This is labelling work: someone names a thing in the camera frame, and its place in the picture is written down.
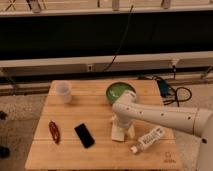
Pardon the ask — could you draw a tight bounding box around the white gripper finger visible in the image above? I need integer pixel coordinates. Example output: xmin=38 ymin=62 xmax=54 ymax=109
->
xmin=127 ymin=125 xmax=135 ymax=138

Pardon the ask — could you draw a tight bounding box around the white sponge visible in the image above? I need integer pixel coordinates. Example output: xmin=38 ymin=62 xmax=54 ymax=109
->
xmin=111 ymin=124 xmax=125 ymax=142

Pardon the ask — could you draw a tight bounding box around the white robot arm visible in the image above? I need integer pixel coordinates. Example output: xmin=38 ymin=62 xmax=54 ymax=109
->
xmin=112 ymin=90 xmax=213 ymax=171

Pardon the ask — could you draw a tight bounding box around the clear plastic bottle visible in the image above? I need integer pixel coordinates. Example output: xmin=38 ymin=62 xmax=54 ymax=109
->
xmin=131 ymin=126 xmax=165 ymax=154

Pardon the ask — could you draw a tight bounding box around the green bowl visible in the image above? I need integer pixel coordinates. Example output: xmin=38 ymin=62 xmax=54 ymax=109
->
xmin=106 ymin=82 xmax=135 ymax=104

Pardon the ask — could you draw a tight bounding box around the black smartphone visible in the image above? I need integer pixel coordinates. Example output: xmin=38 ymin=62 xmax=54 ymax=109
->
xmin=75 ymin=123 xmax=95 ymax=148

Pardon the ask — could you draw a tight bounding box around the wooden table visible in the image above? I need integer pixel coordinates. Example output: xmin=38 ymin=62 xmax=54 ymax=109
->
xmin=25 ymin=80 xmax=182 ymax=171

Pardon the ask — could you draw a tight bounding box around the blue power adapter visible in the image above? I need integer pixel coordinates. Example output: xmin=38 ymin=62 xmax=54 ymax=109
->
xmin=157 ymin=80 xmax=170 ymax=97

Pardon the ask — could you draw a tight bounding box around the red hair clip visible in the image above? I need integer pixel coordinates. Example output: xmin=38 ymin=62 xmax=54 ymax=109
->
xmin=49 ymin=121 xmax=60 ymax=144

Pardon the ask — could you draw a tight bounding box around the black cable bundle on floor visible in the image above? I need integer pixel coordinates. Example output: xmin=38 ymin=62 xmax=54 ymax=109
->
xmin=151 ymin=75 xmax=193 ymax=106

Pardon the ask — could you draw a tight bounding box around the black hanging cable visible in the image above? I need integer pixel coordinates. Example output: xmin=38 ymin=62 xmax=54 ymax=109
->
xmin=102 ymin=4 xmax=135 ymax=72

